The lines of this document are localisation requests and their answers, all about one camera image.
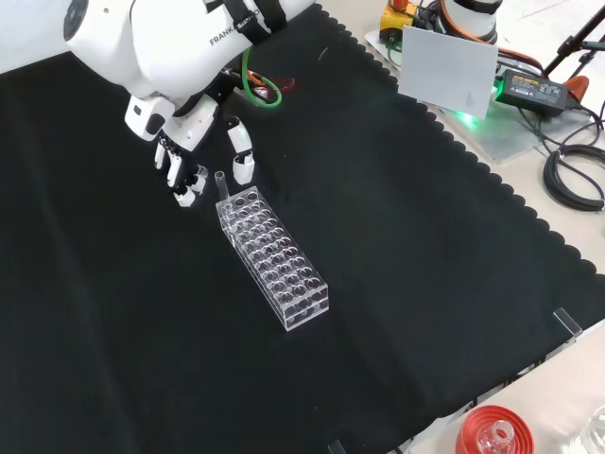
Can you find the grey metal base plate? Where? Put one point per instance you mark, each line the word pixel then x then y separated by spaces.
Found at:
pixel 506 137

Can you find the clear acrylic cloth clamp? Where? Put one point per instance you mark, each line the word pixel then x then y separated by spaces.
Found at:
pixel 567 322
pixel 335 447

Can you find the orange plastic piece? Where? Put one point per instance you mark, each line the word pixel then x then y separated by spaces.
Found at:
pixel 577 89

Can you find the clear glass test tube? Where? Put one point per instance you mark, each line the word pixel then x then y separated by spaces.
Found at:
pixel 221 185

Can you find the clear glass vessel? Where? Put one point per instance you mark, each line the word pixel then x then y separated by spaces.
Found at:
pixel 595 435

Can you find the pale grey board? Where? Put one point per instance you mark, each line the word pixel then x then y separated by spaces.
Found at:
pixel 446 71

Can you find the black tripod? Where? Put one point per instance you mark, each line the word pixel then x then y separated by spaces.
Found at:
pixel 574 40

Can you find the black bench cloth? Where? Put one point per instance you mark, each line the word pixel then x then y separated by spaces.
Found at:
pixel 402 246

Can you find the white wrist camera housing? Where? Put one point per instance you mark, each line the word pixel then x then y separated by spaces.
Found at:
pixel 142 116

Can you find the black power adapter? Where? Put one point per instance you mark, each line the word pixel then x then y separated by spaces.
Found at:
pixel 534 87

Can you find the yellow stop button box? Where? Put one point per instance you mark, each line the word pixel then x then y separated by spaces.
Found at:
pixel 394 21

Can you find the red ribbed funnel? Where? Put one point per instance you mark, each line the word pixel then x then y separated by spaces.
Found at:
pixel 472 425

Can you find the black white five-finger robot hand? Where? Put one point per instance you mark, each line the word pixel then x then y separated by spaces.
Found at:
pixel 196 123

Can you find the clear acrylic test tube rack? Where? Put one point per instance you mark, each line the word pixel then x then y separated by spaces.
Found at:
pixel 274 257

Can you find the small clear glass flask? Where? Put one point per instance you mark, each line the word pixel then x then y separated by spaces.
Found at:
pixel 496 437

